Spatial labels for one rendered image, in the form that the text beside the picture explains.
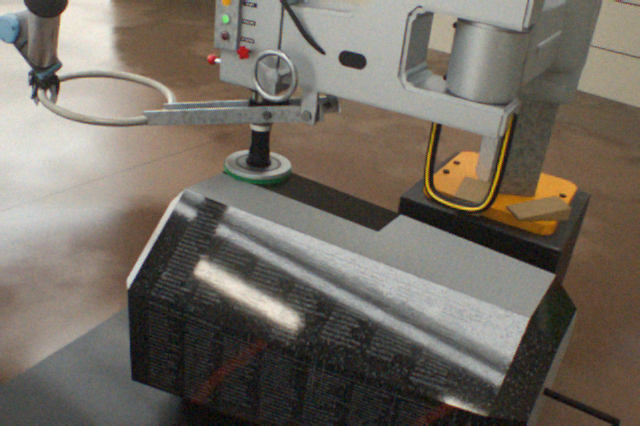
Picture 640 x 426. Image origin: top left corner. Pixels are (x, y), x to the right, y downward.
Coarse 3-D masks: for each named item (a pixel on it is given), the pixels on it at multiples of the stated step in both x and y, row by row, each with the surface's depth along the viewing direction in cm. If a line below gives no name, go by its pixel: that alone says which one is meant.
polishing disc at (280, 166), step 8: (240, 152) 225; (248, 152) 226; (272, 152) 228; (232, 160) 219; (240, 160) 219; (272, 160) 222; (280, 160) 223; (288, 160) 224; (232, 168) 213; (240, 168) 214; (248, 168) 214; (256, 168) 215; (264, 168) 216; (272, 168) 217; (280, 168) 217; (288, 168) 218; (248, 176) 211; (256, 176) 210; (264, 176) 211; (272, 176) 212; (280, 176) 214
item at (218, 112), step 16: (336, 96) 204; (144, 112) 226; (160, 112) 223; (176, 112) 220; (192, 112) 217; (208, 112) 214; (224, 112) 211; (240, 112) 208; (256, 112) 205; (272, 112) 203; (288, 112) 200; (304, 112) 194; (320, 112) 195
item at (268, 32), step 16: (256, 0) 186; (272, 0) 183; (288, 0) 185; (304, 0) 190; (256, 16) 188; (272, 16) 185; (240, 32) 192; (256, 32) 189; (272, 32) 187; (256, 48) 191; (272, 48) 189; (224, 64) 198; (240, 64) 196; (272, 64) 191; (224, 80) 201; (240, 80) 198
